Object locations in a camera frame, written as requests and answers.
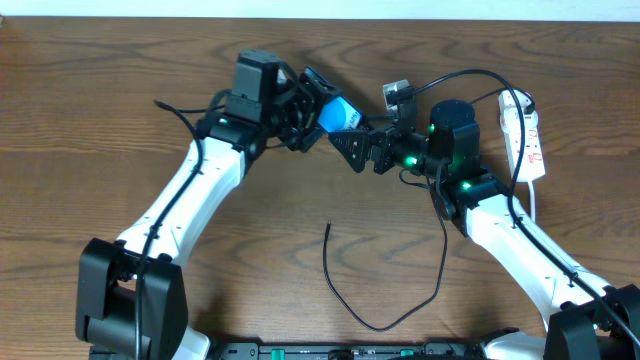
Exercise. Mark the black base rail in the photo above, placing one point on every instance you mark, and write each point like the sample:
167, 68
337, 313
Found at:
255, 351

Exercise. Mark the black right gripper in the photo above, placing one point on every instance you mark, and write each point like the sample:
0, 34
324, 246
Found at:
379, 150

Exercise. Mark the blue Galaxy smartphone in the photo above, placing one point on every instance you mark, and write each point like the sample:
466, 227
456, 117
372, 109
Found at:
339, 114

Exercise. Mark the white power strip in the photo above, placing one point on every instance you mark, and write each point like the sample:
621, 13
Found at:
532, 166

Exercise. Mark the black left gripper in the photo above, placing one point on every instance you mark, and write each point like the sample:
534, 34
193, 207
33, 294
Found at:
308, 107

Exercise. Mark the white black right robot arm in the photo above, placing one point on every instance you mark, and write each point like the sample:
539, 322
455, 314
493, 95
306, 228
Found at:
585, 317

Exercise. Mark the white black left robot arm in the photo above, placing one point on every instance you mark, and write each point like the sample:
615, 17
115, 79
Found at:
131, 298

